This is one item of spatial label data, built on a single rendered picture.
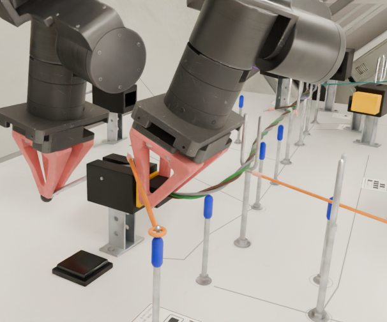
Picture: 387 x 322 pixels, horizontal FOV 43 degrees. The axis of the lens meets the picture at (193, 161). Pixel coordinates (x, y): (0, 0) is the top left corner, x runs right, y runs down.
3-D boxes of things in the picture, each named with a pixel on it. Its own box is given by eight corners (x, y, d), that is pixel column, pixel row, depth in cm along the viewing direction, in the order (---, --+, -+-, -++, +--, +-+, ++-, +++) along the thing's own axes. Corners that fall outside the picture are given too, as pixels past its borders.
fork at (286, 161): (278, 163, 79) (288, 74, 74) (281, 160, 80) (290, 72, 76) (291, 165, 78) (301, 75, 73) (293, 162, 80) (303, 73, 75)
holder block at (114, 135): (79, 129, 92) (78, 76, 89) (136, 139, 87) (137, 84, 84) (64, 135, 88) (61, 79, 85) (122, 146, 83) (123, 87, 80)
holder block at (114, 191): (113, 188, 53) (112, 152, 52) (156, 200, 50) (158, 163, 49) (86, 200, 49) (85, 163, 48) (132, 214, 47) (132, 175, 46)
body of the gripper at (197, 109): (238, 135, 47) (273, 66, 44) (189, 163, 39) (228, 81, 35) (184, 101, 49) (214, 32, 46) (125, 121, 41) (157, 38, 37)
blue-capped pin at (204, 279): (200, 275, 47) (205, 190, 44) (214, 279, 46) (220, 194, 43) (192, 282, 46) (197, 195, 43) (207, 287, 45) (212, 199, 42)
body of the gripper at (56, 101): (110, 127, 55) (118, 61, 52) (38, 149, 46) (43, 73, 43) (66, 108, 57) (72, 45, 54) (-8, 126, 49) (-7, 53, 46)
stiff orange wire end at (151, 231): (134, 155, 48) (134, 149, 48) (168, 239, 32) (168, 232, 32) (121, 156, 48) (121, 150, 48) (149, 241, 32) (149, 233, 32)
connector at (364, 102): (379, 112, 86) (382, 94, 85) (375, 114, 84) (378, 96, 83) (354, 108, 88) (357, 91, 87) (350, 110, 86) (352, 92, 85)
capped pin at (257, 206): (264, 210, 61) (270, 144, 59) (251, 210, 61) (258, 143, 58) (261, 205, 63) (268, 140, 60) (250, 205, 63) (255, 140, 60)
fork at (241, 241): (230, 244, 53) (240, 114, 48) (237, 237, 54) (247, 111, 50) (246, 250, 52) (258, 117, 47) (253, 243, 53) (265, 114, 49)
